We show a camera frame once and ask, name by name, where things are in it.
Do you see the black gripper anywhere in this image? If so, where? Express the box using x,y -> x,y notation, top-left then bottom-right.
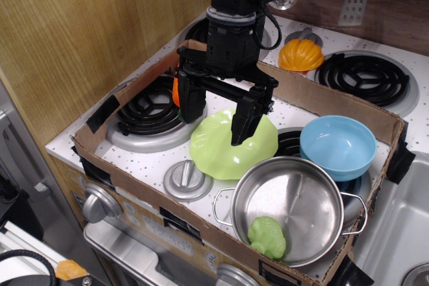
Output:
177,14 -> 278,146

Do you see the orange toy carrot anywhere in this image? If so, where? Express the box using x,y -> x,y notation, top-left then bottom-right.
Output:
172,64 -> 180,108

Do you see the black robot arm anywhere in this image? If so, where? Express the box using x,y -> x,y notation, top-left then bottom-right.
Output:
177,0 -> 279,146

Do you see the light green plate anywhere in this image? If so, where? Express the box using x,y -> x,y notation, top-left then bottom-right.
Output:
190,109 -> 278,180

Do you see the front left black burner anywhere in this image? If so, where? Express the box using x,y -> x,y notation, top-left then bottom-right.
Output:
107,74 -> 207,153

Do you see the silver stovetop knob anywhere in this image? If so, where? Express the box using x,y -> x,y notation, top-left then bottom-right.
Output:
284,27 -> 323,48
163,160 -> 213,202

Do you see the orange toy pumpkin half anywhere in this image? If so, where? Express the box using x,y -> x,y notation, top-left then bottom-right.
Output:
278,39 -> 325,72

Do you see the silver back stovetop knob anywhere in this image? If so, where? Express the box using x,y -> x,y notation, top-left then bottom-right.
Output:
284,27 -> 323,48

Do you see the stainless steel pot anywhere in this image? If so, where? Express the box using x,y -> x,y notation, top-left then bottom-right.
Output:
228,156 -> 368,267

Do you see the light blue bowl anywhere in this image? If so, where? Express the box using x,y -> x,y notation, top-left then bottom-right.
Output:
300,115 -> 377,182

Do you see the green toy broccoli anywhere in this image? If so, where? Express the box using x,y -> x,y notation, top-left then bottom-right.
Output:
247,216 -> 286,260

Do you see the back right black burner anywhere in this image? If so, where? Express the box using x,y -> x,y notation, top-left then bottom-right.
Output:
307,50 -> 420,117

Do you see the silver front oven knob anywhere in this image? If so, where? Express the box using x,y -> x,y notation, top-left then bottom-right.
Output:
82,184 -> 123,224

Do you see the silver slotted spatula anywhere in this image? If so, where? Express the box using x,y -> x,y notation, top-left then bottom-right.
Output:
337,0 -> 367,27

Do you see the silver sink basin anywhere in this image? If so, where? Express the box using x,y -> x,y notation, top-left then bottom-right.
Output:
353,152 -> 428,285

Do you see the silver oven door handle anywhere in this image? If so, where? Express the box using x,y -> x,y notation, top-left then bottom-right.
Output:
83,220 -> 175,286

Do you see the black cable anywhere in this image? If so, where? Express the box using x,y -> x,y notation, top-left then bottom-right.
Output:
0,248 -> 58,286

